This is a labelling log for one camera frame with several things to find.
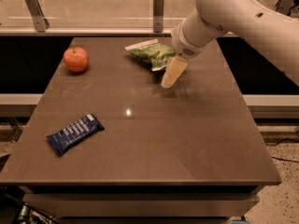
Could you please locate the right metal railing bracket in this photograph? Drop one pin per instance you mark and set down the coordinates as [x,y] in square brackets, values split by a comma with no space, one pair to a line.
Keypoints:
[284,7]

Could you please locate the middle metal railing bracket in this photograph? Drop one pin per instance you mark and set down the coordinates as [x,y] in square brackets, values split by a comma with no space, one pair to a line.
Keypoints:
[158,16]

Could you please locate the red orange apple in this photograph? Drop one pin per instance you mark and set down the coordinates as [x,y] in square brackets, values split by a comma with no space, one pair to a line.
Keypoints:
[76,59]

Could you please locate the metal railing bracket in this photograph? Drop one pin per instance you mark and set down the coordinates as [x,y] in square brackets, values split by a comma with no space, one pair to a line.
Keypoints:
[284,7]
[158,16]
[40,21]

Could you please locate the glass railing panel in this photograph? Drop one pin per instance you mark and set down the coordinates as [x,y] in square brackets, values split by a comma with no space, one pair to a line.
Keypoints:
[94,13]

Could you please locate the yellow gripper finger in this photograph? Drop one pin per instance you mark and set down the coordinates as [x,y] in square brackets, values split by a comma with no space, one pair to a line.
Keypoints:
[174,69]

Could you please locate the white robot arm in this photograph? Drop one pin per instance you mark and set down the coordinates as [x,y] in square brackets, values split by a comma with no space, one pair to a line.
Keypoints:
[272,34]

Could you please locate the clutter under table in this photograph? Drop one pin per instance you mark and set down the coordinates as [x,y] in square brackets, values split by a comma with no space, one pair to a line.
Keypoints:
[27,214]

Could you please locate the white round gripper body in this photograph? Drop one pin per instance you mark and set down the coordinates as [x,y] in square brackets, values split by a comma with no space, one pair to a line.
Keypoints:
[183,46]

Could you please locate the left metal railing bracket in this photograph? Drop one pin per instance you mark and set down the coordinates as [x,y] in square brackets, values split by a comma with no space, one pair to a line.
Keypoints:
[40,21]

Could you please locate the green jalapeno chip bag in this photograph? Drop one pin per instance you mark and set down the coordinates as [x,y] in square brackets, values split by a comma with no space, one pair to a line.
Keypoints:
[152,52]

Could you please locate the blue rxbar wrapper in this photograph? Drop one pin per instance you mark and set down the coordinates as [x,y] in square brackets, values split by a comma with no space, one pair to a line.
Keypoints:
[74,133]

